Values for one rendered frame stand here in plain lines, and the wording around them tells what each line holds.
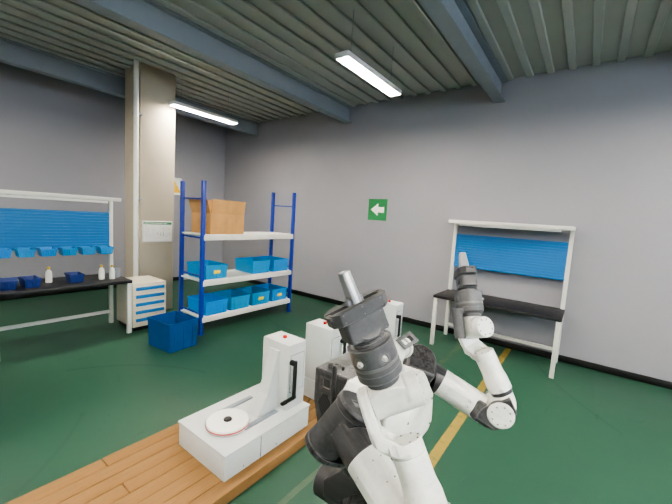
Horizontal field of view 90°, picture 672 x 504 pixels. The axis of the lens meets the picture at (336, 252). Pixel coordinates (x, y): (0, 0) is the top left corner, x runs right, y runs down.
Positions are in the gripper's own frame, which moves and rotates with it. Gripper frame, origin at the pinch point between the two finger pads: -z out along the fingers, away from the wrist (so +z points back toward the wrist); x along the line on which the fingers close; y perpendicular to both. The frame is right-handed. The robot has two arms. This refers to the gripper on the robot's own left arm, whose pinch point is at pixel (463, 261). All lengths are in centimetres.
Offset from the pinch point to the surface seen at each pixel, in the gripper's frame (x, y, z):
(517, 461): -198, -74, 113
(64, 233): -268, 439, -136
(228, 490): -118, 128, 109
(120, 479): -112, 197, 102
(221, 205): -316, 244, -185
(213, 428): -130, 146, 76
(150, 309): -349, 356, -42
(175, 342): -296, 280, 9
